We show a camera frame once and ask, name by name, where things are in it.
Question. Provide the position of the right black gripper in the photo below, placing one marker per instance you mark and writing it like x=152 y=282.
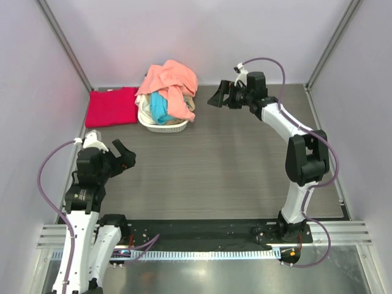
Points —
x=225 y=87

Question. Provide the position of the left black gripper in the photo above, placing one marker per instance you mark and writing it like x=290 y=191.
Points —
x=127 y=161

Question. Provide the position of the salmon pink t-shirt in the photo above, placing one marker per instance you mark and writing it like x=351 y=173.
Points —
x=172 y=81

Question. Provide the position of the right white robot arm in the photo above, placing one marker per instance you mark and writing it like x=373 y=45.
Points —
x=307 y=156

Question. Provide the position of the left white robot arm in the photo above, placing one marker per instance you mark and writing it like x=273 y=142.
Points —
x=91 y=238

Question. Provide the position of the folded red t-shirt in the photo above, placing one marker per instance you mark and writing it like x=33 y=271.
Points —
x=112 y=108

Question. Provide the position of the white perforated laundry basket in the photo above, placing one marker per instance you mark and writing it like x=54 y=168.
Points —
x=166 y=129

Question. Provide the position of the turquoise blue t-shirt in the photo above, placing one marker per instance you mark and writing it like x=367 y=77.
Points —
x=159 y=109

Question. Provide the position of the white t-shirt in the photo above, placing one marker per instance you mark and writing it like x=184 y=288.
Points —
x=144 y=112

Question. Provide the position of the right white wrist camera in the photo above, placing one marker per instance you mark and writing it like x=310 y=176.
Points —
x=241 y=72

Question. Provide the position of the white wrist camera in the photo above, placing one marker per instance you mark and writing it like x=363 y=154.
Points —
x=93 y=139
x=241 y=72

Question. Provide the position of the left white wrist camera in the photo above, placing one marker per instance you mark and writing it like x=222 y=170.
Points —
x=93 y=139

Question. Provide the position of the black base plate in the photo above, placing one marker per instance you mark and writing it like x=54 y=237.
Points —
x=203 y=230

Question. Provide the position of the white slotted cable duct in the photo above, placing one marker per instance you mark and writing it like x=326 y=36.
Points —
x=274 y=253

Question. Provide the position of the aluminium frame rail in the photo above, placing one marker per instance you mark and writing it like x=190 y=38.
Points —
x=342 y=233

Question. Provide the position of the left aluminium corner post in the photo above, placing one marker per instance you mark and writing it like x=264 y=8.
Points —
x=49 y=15

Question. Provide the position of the aluminium corner post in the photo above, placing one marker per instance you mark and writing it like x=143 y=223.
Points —
x=49 y=15
x=342 y=25

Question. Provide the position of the right aluminium corner post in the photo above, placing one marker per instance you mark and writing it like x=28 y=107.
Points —
x=342 y=25

